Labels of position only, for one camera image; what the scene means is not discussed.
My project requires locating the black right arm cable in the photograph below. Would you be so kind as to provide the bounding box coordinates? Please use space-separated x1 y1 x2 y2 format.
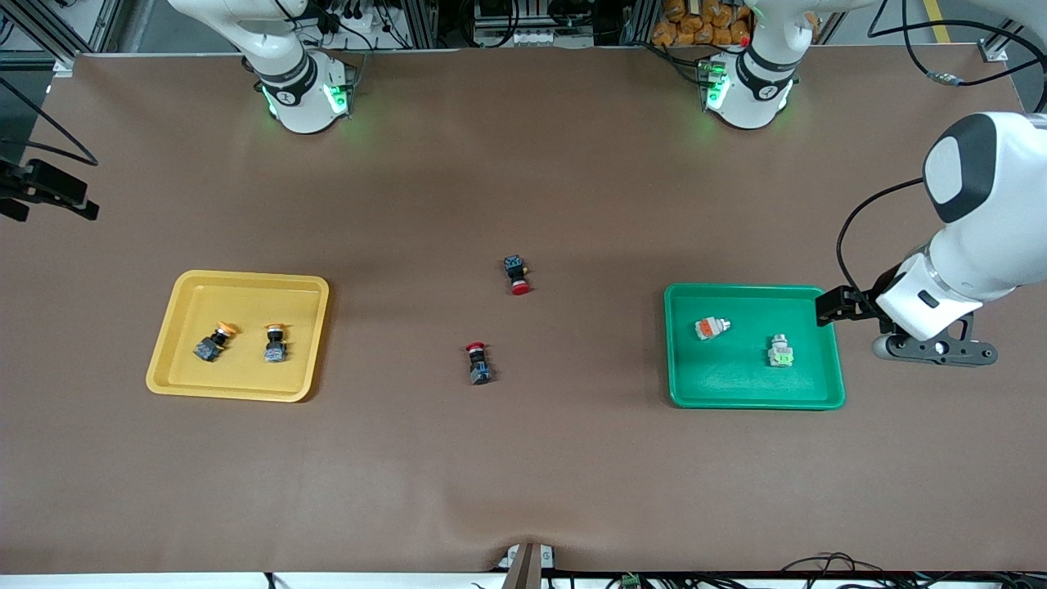
0 75 101 167

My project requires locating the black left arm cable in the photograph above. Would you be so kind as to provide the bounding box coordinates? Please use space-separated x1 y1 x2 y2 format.
836 0 1047 299

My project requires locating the white power strip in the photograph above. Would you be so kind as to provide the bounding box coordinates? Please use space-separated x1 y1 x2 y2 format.
473 29 594 47

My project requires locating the aluminium frame strut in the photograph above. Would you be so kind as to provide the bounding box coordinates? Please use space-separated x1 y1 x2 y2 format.
0 0 79 79
982 16 1047 62

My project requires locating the metal table clamp bracket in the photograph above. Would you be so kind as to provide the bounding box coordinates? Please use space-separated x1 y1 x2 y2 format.
501 542 555 589

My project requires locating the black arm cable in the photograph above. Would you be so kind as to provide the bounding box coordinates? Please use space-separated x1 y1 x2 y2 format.
836 0 1047 299
0 75 101 167

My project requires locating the green plastic tray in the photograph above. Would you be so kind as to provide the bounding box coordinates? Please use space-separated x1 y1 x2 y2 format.
663 283 847 410

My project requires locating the yellow plastic tray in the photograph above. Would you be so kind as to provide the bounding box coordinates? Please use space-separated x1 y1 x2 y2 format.
146 270 330 403

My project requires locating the brown table cover sheet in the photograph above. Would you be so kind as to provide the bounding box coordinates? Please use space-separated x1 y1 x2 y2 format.
0 45 1047 573

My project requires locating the black cable bundle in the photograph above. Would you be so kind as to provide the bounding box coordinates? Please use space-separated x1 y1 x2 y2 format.
781 552 1047 589

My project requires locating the orange packets pile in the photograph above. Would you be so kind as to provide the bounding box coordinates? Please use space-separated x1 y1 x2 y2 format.
652 0 753 46

